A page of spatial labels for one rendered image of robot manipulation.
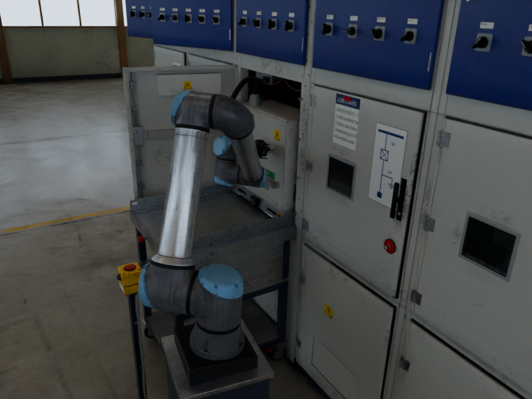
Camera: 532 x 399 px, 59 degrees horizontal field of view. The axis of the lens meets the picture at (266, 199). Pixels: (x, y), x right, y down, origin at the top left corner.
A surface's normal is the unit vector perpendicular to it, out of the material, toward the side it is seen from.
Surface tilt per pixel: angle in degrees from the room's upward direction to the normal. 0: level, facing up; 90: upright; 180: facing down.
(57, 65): 90
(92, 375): 0
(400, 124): 90
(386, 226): 90
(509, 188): 90
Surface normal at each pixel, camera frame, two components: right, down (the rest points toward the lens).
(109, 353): 0.02, -0.92
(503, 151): -0.86, 0.18
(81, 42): 0.51, 0.34
